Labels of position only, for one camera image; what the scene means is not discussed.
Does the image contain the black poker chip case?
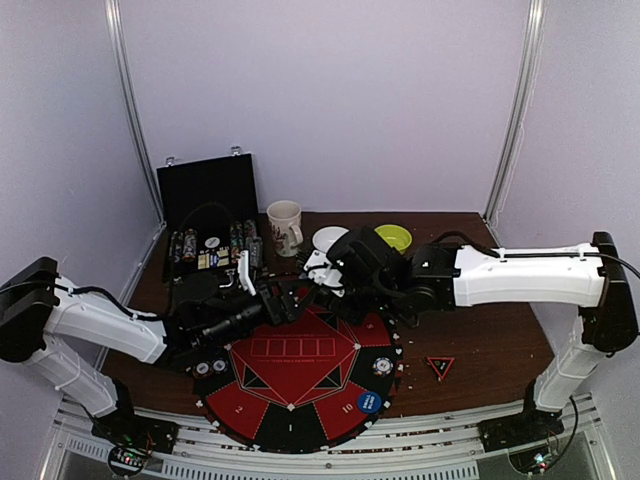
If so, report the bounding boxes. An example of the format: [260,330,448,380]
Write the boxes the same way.
[156,153,259,283]

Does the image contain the black red triangular marker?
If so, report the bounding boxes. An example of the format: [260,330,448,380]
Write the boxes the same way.
[426,357,455,382]

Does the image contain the poker chip stack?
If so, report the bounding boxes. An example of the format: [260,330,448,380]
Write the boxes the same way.
[211,358,228,374]
[192,362,213,379]

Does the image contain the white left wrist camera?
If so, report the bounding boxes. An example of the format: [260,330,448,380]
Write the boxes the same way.
[237,237,263,296]

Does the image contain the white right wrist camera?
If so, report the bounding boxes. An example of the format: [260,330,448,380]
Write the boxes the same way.
[297,249,345,297]

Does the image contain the left black cable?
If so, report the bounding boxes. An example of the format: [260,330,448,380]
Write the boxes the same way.
[167,202,239,281]

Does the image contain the blue card deck in case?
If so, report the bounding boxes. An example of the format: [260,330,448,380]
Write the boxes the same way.
[209,249,228,268]

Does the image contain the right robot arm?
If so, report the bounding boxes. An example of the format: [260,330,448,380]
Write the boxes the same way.
[306,227,639,442]

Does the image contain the aluminium frame post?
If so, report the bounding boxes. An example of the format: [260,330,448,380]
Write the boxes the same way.
[483,0,546,230]
[104,0,164,224]

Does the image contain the round red black poker mat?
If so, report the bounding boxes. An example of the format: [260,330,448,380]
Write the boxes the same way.
[193,290,403,454]

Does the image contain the aluminium front rail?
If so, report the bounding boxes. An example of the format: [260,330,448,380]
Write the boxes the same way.
[39,394,616,480]

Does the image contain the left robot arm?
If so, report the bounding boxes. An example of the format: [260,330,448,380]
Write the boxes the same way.
[1,257,311,444]

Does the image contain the lime green bowl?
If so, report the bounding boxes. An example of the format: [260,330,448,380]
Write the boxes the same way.
[374,224,413,254]

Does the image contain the left aluminium frame post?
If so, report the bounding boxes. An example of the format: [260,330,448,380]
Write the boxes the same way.
[104,0,164,224]

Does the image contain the white dealer chip in case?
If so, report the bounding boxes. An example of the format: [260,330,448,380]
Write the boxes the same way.
[205,237,220,249]

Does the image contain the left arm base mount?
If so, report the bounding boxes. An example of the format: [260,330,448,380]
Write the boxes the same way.
[90,410,179,454]

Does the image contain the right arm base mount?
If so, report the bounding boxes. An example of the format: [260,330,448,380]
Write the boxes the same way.
[478,410,564,452]

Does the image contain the white orange bowl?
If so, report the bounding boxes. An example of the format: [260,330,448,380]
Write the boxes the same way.
[312,226,349,253]

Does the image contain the white floral ceramic mug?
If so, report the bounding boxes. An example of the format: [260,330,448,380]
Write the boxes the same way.
[266,200,304,258]

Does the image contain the right aluminium frame post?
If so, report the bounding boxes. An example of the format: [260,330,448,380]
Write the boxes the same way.
[483,0,546,230]

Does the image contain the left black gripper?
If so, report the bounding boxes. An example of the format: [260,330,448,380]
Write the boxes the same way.
[202,278,322,350]

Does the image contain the blue small blind button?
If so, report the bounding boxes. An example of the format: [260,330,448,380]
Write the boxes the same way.
[357,391,382,414]

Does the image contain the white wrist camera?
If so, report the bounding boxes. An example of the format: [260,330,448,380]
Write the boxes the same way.
[237,237,263,296]
[297,249,345,297]

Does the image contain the stack of poker chips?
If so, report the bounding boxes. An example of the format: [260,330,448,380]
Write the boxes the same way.
[372,357,394,377]

